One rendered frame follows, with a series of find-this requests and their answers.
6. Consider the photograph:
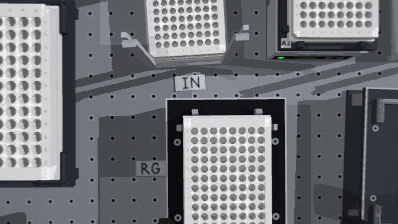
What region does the dark grey rectangular nest plate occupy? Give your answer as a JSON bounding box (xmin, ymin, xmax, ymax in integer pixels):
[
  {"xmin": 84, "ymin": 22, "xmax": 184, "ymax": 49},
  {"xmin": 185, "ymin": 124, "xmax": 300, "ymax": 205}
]
[{"xmin": 342, "ymin": 87, "xmax": 398, "ymax": 224}]

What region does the grey perforated base plate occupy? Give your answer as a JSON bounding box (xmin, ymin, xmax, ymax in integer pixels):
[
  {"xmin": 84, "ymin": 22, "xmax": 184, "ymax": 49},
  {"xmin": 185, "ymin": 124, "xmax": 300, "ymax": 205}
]
[{"xmin": 0, "ymin": 0, "xmax": 398, "ymax": 224}]

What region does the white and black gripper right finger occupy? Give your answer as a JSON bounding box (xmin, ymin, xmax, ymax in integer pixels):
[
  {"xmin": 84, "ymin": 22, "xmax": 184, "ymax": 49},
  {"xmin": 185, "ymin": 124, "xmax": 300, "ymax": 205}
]
[{"xmin": 341, "ymin": 216, "xmax": 369, "ymax": 224}]

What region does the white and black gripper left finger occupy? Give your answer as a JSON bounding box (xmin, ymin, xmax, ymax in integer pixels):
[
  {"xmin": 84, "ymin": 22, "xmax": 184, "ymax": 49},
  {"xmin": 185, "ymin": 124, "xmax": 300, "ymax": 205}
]
[{"xmin": 158, "ymin": 218, "xmax": 174, "ymax": 224}]

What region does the grey rg label plate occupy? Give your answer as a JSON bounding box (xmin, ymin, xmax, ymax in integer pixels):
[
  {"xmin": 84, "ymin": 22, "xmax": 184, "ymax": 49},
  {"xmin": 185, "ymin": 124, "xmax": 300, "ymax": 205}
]
[{"xmin": 136, "ymin": 160, "xmax": 166, "ymax": 176}]

